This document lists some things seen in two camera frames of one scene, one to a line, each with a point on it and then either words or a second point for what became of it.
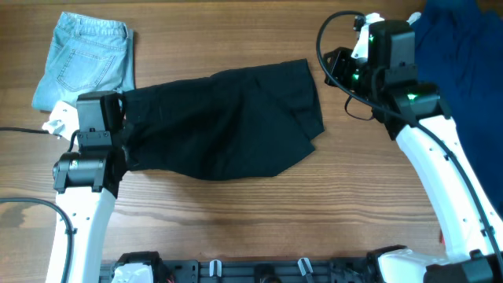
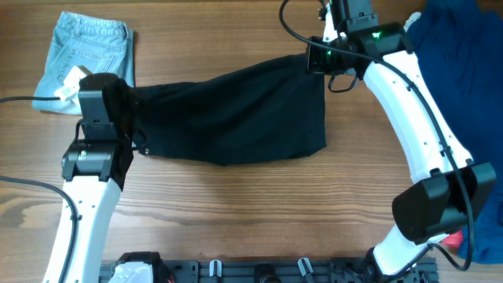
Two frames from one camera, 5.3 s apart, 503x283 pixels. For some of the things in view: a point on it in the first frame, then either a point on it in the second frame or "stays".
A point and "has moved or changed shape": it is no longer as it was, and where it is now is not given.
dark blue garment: x=459 y=47 stays
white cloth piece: x=413 y=16 stays
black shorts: x=245 y=123 has moved or changed shape
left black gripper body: x=119 y=128 to x=123 y=105
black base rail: x=259 y=270 stays
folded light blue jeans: x=86 y=55 stays
